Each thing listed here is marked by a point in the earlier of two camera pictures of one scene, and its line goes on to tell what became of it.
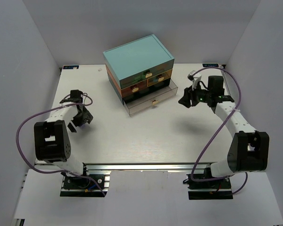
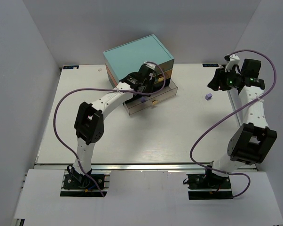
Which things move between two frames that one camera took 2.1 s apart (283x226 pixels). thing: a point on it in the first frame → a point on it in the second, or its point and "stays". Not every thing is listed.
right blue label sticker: (209, 65) stays
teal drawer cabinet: (137, 66) stays
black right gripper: (191, 96) → (221, 80)
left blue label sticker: (70, 67) stays
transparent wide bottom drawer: (151, 97) stays
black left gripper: (84, 117) → (147, 85)
